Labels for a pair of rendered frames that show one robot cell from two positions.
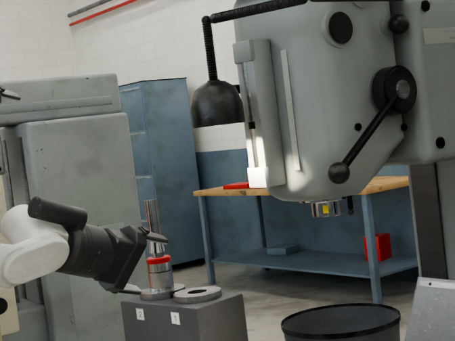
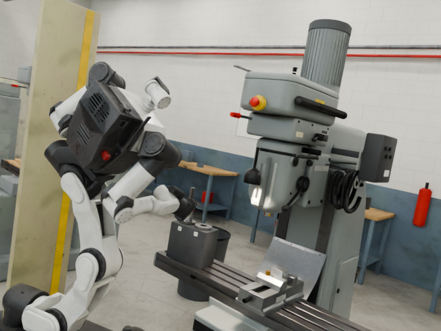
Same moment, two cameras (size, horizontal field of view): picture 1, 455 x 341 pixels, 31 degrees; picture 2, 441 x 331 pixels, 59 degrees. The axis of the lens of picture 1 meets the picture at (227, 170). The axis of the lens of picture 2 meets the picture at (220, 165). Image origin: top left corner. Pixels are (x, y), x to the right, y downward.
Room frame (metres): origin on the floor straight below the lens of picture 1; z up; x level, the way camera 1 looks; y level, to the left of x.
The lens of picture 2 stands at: (-0.38, 0.54, 1.64)
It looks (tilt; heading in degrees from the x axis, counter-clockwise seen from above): 6 degrees down; 345
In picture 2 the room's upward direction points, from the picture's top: 10 degrees clockwise
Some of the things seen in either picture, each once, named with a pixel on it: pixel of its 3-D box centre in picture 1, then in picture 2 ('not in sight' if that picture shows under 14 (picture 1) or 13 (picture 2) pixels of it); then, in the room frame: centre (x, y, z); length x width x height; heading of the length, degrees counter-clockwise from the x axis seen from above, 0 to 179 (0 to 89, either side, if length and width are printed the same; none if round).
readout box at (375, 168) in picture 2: not in sight; (379, 158); (1.16, -0.58, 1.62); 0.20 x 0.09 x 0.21; 126
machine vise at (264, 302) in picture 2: not in sight; (273, 287); (1.15, -0.18, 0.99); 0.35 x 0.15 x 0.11; 126
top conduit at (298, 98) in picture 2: not in sight; (322, 108); (1.15, -0.26, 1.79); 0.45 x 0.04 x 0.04; 126
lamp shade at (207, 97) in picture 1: (216, 102); (252, 175); (1.13, 0.00, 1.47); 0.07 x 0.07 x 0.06
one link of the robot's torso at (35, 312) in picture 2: not in sight; (56, 316); (1.41, 0.72, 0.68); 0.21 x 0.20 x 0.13; 54
